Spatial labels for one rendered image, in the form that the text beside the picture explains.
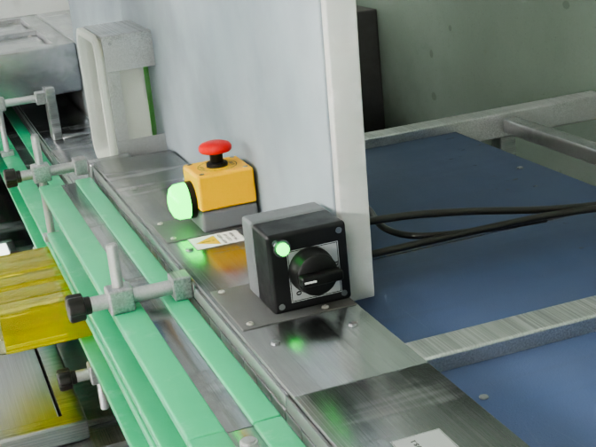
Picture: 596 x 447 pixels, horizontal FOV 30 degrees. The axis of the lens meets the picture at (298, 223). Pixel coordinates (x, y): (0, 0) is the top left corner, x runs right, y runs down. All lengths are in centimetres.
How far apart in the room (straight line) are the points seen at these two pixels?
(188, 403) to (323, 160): 29
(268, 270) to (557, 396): 30
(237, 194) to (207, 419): 45
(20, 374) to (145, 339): 66
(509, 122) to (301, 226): 79
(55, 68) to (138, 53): 82
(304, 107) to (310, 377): 31
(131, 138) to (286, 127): 63
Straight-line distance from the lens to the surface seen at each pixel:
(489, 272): 118
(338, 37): 105
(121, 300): 116
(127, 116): 178
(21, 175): 173
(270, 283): 105
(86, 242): 141
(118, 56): 176
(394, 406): 88
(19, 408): 163
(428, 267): 120
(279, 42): 116
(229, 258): 123
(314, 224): 105
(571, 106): 187
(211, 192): 131
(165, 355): 105
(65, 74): 258
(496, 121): 180
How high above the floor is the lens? 111
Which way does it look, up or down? 18 degrees down
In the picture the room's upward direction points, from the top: 102 degrees counter-clockwise
